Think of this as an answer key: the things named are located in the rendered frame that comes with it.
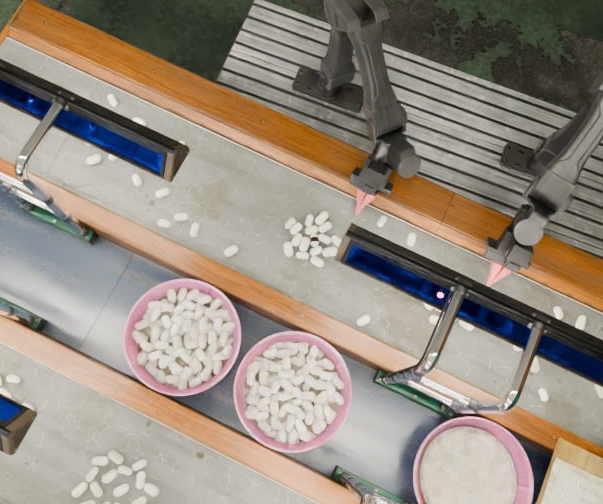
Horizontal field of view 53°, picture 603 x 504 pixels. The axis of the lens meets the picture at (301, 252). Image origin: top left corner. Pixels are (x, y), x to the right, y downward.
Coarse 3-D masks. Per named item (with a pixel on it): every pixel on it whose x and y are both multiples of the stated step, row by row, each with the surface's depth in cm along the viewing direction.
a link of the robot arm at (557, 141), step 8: (592, 96) 129; (584, 112) 133; (576, 120) 137; (568, 128) 140; (576, 128) 138; (552, 136) 147; (560, 136) 143; (568, 136) 141; (552, 144) 146; (560, 144) 144; (544, 152) 148; (552, 152) 148; (544, 160) 151
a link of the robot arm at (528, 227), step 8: (536, 176) 130; (528, 192) 129; (528, 200) 129; (536, 200) 130; (568, 200) 127; (536, 208) 124; (544, 208) 128; (560, 208) 128; (520, 216) 126; (528, 216) 124; (536, 216) 122; (544, 216) 122; (520, 224) 123; (528, 224) 123; (536, 224) 122; (544, 224) 122; (520, 232) 124; (528, 232) 123; (536, 232) 123; (520, 240) 125; (528, 240) 124; (536, 240) 123
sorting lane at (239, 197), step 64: (64, 64) 157; (0, 128) 152; (192, 128) 155; (128, 192) 149; (192, 192) 150; (256, 192) 151; (320, 192) 152; (256, 256) 147; (320, 256) 147; (448, 256) 149; (384, 320) 144; (576, 320) 146; (576, 384) 142
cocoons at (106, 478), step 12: (0, 384) 135; (96, 456) 132; (120, 456) 132; (96, 468) 132; (120, 468) 132; (132, 468) 132; (108, 480) 131; (144, 480) 132; (72, 492) 130; (96, 492) 130; (120, 492) 130; (156, 492) 131
